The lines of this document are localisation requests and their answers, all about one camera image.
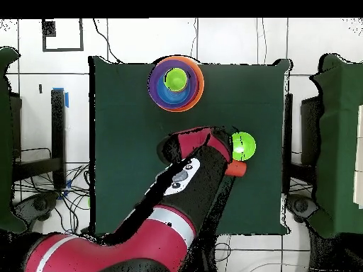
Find black furniture panel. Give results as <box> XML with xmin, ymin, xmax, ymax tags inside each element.
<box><xmin>9</xmin><ymin>91</ymin><xmax>23</xmax><ymax>159</ymax></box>
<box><xmin>300</xmin><ymin>96</ymin><xmax>323</xmax><ymax>165</ymax></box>

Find black post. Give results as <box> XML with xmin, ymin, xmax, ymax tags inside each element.
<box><xmin>284</xmin><ymin>93</ymin><xmax>294</xmax><ymax>159</ymax></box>

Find orange-red plastic cup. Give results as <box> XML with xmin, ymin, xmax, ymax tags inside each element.
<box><xmin>225</xmin><ymin>160</ymin><xmax>247</xmax><ymax>178</ymax></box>

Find tangle of cables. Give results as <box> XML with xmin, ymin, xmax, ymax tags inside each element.
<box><xmin>13</xmin><ymin>147</ymin><xmax>91</xmax><ymax>236</ymax></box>

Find black frame with blue tape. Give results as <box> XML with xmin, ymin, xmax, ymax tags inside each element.
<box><xmin>12</xmin><ymin>88</ymin><xmax>69</xmax><ymax>190</ymax></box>

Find green cloth side table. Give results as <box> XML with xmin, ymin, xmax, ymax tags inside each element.
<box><xmin>308</xmin><ymin>53</ymin><xmax>363</xmax><ymax>239</ymax></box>
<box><xmin>0</xmin><ymin>46</ymin><xmax>28</xmax><ymax>234</ymax></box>

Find orange plastic bowl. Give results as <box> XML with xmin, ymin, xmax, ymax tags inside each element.
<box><xmin>147</xmin><ymin>55</ymin><xmax>205</xmax><ymax>113</ymax></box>

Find dark green tablecloth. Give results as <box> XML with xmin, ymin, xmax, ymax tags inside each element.
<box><xmin>88</xmin><ymin>55</ymin><xmax>293</xmax><ymax>237</ymax></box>

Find purple plastic bowl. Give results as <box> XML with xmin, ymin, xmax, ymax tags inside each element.
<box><xmin>147</xmin><ymin>59</ymin><xmax>199</xmax><ymax>110</ymax></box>

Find green plastic cup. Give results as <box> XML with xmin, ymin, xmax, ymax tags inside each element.
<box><xmin>164</xmin><ymin>67</ymin><xmax>189</xmax><ymax>92</ymax></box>

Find green plastic bowl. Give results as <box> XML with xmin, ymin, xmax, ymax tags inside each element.
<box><xmin>230</xmin><ymin>132</ymin><xmax>257</xmax><ymax>162</ymax></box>

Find thin black cable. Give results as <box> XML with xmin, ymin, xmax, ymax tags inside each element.
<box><xmin>190</xmin><ymin>18</ymin><xmax>199</xmax><ymax>59</ymax></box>
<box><xmin>92</xmin><ymin>18</ymin><xmax>123</xmax><ymax>64</ymax></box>
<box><xmin>256</xmin><ymin>18</ymin><xmax>267</xmax><ymax>64</ymax></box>

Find dark grey office chair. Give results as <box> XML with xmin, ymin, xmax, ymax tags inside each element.
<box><xmin>12</xmin><ymin>191</ymin><xmax>60</xmax><ymax>227</ymax></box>
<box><xmin>286</xmin><ymin>193</ymin><xmax>320</xmax><ymax>223</ymax></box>

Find blue plastic bowl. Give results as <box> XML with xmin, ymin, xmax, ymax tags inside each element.
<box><xmin>157</xmin><ymin>74</ymin><xmax>191</xmax><ymax>103</ymax></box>

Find beige boxes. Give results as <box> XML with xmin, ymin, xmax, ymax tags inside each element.
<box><xmin>352</xmin><ymin>104</ymin><xmax>363</xmax><ymax>210</ymax></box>

